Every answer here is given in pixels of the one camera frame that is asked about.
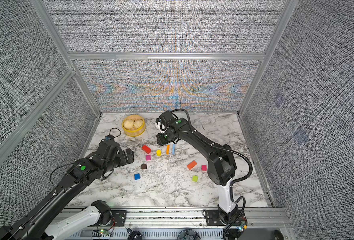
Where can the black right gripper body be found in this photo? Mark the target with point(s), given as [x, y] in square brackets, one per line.
[166, 137]

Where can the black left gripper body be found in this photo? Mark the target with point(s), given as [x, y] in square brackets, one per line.
[123, 159]

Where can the light blue wood block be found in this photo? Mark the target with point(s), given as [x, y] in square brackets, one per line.
[173, 149]

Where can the red wood block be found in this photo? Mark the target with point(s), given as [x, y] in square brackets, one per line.
[146, 149]

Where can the orange-red wood block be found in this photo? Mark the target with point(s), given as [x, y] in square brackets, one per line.
[191, 165]

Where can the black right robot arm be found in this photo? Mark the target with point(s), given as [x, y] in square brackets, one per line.
[176, 125]

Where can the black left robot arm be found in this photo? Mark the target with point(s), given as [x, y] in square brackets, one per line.
[80, 175]

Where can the dark blue wood cube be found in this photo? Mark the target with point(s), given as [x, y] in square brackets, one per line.
[137, 176]

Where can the yellow rimmed wooden steamer basket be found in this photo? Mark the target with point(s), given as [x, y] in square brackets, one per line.
[138, 132]

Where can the left cream steamed bun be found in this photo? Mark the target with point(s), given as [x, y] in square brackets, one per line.
[128, 124]

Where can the cream steamed bun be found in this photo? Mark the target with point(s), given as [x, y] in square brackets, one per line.
[128, 124]
[138, 123]

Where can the right cream steamed bun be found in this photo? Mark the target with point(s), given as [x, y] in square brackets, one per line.
[138, 123]

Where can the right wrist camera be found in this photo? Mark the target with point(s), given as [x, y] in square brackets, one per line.
[161, 126]

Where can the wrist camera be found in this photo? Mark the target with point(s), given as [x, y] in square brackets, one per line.
[161, 126]
[109, 138]

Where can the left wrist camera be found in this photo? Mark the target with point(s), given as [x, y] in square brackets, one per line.
[109, 138]

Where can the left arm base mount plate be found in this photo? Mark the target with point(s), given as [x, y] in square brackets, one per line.
[117, 218]

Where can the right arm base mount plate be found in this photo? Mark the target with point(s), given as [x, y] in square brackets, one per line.
[218, 217]

